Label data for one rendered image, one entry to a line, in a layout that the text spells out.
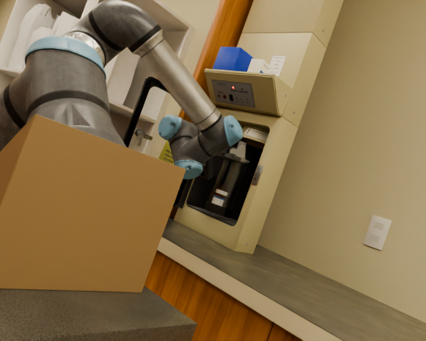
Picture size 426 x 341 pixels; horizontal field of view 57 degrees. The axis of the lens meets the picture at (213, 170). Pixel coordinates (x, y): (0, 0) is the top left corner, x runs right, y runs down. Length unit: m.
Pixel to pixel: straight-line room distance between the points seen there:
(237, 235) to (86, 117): 0.87
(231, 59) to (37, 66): 0.90
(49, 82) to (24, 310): 0.30
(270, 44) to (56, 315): 1.22
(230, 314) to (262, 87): 0.71
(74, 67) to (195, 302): 0.67
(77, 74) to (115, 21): 0.42
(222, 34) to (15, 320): 1.35
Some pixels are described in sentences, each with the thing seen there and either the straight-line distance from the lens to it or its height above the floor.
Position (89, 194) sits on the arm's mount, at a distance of 0.51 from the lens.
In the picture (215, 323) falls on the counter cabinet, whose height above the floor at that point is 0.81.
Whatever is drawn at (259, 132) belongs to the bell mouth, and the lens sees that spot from 1.41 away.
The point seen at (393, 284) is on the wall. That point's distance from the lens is 1.54.
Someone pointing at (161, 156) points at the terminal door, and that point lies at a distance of 1.41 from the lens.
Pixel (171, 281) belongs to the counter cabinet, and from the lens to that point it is 1.11.
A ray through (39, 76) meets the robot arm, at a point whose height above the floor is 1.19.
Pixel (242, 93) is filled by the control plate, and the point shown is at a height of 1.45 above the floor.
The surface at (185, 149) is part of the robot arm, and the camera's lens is 1.10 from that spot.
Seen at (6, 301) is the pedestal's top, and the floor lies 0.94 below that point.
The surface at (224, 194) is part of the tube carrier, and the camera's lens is 1.36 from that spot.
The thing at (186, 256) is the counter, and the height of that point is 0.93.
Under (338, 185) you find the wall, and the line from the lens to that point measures 1.65.
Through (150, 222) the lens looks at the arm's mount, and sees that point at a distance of 0.57.
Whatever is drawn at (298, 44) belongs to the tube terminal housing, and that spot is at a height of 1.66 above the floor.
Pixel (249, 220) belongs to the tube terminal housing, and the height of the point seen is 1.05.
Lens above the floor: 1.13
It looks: 1 degrees up
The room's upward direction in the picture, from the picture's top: 20 degrees clockwise
